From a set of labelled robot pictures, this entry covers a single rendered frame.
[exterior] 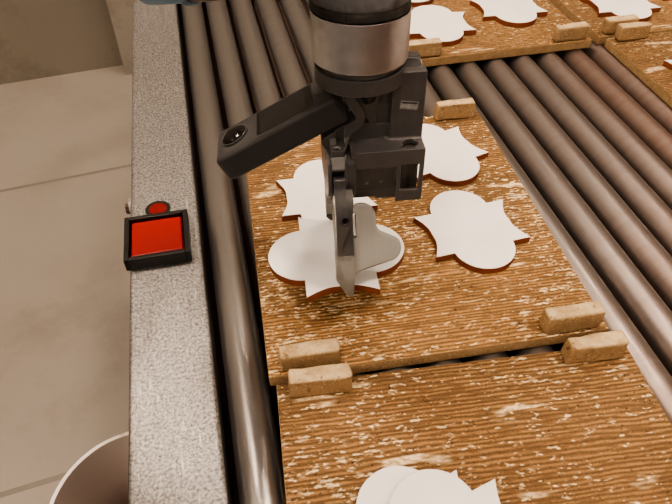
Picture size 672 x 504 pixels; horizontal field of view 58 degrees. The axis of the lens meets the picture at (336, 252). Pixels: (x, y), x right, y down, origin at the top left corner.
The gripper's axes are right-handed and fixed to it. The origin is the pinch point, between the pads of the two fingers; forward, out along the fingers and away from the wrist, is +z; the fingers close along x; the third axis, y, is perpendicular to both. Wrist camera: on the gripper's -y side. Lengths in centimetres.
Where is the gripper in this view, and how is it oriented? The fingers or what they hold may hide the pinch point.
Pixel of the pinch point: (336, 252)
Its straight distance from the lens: 60.8
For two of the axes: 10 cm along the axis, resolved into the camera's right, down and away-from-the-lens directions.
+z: 0.1, 7.4, 6.8
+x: -1.1, -6.7, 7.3
